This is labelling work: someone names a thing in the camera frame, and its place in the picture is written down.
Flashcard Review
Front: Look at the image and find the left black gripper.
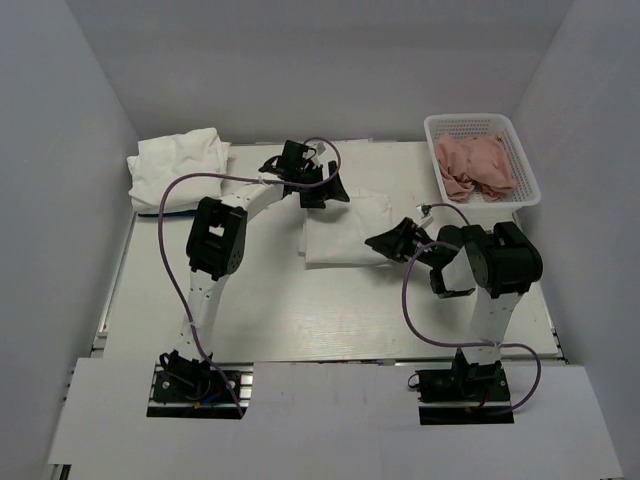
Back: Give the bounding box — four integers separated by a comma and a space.
294, 159, 348, 208

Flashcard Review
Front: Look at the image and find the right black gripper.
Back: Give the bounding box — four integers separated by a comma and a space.
366, 217, 443, 268

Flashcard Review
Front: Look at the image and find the white printed t shirt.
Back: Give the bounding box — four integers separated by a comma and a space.
298, 188, 394, 268

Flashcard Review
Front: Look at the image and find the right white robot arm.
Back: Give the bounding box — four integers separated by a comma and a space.
365, 218, 543, 399

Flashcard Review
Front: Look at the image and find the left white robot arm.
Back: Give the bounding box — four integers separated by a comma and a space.
157, 137, 350, 362

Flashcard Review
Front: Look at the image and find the white plastic basket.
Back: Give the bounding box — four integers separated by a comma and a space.
424, 113, 541, 212

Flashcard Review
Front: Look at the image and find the pink t shirt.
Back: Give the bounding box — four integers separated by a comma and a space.
435, 134, 518, 203

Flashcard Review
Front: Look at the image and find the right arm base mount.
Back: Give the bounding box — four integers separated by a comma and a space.
407, 356, 514, 426

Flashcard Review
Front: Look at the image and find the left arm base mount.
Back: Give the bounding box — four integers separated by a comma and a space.
146, 352, 253, 420

